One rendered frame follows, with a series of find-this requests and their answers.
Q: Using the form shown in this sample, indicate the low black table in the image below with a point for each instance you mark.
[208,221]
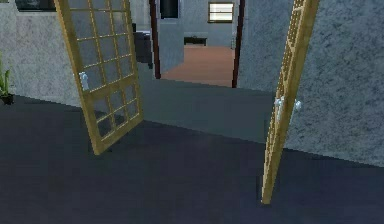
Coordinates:
[195,40]

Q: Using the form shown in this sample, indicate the wooden glazed lattice door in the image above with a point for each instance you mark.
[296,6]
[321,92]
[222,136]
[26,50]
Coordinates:
[289,86]
[87,106]

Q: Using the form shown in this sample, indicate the green potted house plant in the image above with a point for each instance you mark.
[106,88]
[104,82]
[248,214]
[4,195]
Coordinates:
[4,87]

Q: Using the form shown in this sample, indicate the dark red door frame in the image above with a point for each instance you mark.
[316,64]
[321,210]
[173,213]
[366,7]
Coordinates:
[154,40]

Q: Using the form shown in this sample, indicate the window with wooden frame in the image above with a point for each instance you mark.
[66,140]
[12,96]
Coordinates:
[221,12]

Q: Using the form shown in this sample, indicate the black framed wall picture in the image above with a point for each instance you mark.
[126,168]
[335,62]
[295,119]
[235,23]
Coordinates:
[169,8]

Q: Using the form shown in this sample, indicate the dark framed wall picture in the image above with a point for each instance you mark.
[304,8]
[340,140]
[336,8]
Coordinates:
[34,4]

